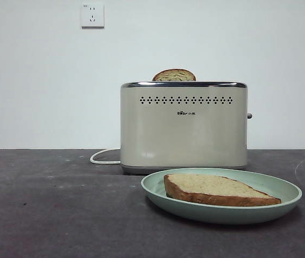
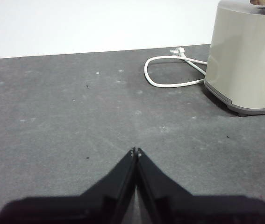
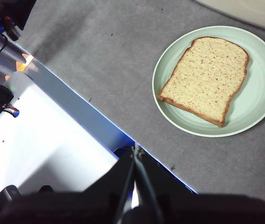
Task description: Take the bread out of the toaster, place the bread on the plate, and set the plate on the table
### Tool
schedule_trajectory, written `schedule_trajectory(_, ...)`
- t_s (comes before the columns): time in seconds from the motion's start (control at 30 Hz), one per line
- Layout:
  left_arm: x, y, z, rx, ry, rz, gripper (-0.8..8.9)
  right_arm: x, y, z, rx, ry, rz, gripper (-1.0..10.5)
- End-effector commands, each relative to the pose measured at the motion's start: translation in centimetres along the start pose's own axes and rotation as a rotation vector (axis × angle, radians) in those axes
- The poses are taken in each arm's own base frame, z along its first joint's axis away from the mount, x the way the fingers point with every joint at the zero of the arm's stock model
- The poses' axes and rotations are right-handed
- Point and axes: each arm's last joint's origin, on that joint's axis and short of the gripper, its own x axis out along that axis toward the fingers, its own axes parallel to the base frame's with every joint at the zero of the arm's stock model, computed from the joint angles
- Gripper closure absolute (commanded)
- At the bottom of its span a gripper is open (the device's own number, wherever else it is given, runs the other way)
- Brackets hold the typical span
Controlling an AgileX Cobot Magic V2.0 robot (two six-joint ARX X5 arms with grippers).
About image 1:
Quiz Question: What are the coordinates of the white toaster power cord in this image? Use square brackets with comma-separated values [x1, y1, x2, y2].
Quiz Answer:
[89, 148, 122, 165]

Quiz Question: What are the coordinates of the round-topped bread slice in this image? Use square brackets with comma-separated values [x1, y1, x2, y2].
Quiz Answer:
[152, 68, 197, 82]

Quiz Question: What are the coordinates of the square toast bread slice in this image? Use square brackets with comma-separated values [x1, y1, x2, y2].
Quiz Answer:
[163, 173, 282, 207]

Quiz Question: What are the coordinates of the white wall socket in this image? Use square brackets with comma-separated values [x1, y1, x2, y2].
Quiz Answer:
[81, 3, 105, 30]

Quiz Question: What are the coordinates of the pale green round plate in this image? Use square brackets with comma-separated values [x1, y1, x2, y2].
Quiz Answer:
[140, 167, 303, 225]

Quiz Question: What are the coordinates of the beige metal toaster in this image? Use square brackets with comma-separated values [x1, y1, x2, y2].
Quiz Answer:
[119, 80, 253, 176]

